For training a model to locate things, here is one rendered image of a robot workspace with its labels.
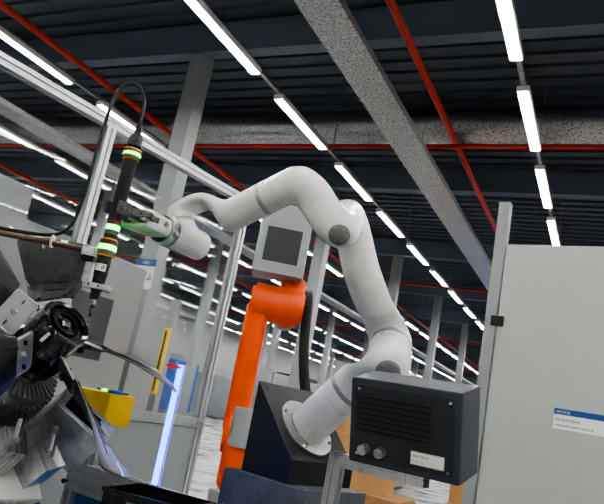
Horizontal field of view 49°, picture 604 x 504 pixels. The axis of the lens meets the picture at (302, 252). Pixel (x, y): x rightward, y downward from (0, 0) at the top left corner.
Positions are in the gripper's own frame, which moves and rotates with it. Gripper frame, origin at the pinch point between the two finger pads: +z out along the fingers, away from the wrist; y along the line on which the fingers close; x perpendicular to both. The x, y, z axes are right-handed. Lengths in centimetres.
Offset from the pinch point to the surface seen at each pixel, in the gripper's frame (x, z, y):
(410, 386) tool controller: -30, -29, -72
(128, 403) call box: -47, -39, 21
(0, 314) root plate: -31.6, 19.4, 4.4
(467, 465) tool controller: -44, -37, -83
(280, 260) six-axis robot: 76, -330, 195
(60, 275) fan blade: -18.6, 3.0, 10.9
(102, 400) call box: -48, -31, 24
